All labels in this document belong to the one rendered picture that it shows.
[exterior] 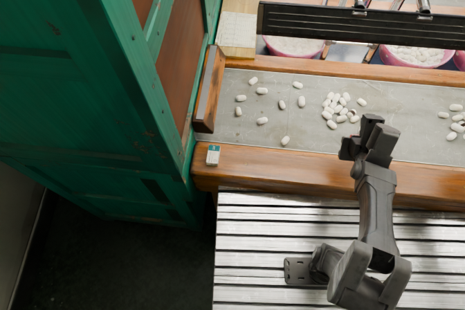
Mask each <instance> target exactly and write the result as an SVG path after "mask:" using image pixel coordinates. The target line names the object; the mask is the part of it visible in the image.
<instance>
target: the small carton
mask: <svg viewBox="0 0 465 310"><path fill-rule="evenodd" d="M220 150H221V147H220V145H209V146H208V154H207V159H206V165H213V166H218V164H219V155H220Z"/></svg>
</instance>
